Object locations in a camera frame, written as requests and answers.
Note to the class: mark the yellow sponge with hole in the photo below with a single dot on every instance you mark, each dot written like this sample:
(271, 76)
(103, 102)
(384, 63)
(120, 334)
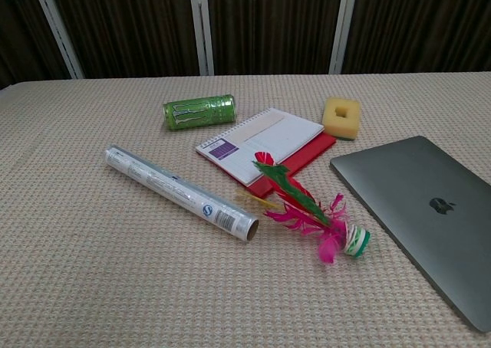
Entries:
(341, 123)

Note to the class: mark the silver foil roll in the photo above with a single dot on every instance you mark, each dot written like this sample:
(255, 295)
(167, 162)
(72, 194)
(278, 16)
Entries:
(180, 193)

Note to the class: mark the beige woven table cloth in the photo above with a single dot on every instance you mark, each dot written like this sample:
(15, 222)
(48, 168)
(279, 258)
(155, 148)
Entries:
(115, 267)

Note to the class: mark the white spiral notepad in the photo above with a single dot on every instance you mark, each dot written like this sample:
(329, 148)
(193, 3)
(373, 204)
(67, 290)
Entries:
(264, 141)

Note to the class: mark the grey laptop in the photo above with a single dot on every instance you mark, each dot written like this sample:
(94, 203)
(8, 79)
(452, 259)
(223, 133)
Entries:
(426, 210)

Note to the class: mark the green energy drink can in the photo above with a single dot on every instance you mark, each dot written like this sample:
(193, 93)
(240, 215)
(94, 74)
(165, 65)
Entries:
(197, 111)

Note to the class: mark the white wall rail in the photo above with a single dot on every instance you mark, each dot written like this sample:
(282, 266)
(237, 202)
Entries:
(57, 26)
(202, 26)
(343, 26)

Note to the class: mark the colourful feather shuttlecock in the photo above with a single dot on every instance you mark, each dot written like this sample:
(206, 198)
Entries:
(307, 204)

